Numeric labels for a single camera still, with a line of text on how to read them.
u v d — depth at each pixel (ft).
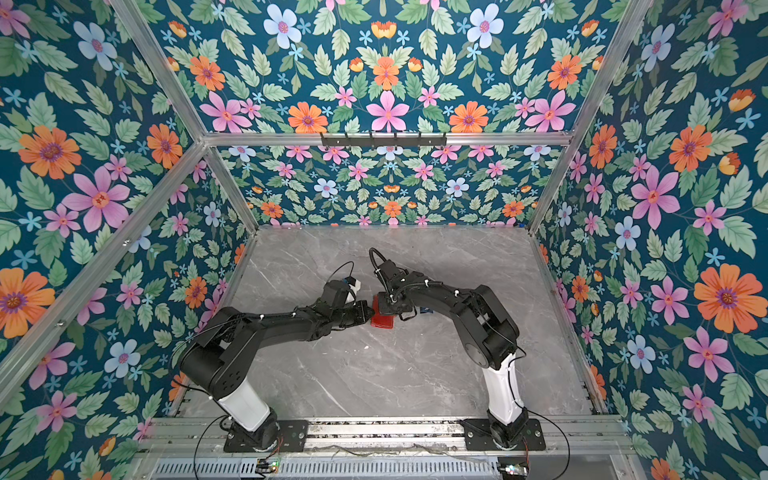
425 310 3.12
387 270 2.51
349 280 2.83
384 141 3.01
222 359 1.54
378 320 2.95
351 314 2.67
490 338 1.71
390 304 2.74
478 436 2.39
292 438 2.41
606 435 2.45
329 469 2.51
